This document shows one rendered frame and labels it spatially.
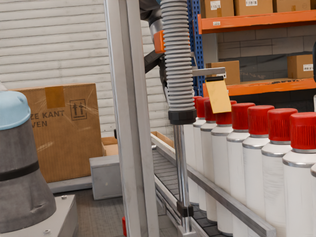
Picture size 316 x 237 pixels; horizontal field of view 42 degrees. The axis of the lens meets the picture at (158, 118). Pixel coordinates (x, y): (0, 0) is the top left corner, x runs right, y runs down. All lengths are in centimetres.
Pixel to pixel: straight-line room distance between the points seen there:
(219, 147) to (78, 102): 65
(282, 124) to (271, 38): 490
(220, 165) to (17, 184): 35
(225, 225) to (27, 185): 35
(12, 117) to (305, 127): 49
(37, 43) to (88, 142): 389
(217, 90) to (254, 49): 467
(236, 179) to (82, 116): 71
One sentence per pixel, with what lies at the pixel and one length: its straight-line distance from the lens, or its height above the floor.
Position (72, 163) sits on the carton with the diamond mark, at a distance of 121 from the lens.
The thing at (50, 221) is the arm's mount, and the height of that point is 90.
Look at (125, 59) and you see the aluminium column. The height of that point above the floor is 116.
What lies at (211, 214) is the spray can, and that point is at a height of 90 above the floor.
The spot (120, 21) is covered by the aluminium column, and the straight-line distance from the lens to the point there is 58.
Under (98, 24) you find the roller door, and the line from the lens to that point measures 497.
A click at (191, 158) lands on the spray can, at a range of 77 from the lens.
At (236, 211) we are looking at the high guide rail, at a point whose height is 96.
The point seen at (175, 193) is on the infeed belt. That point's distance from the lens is 88.
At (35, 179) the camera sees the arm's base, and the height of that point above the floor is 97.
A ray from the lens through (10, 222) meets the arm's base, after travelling 75.
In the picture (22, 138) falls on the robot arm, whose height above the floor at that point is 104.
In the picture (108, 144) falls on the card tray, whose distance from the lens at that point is 181.
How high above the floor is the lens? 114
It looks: 7 degrees down
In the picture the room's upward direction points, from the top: 5 degrees counter-clockwise
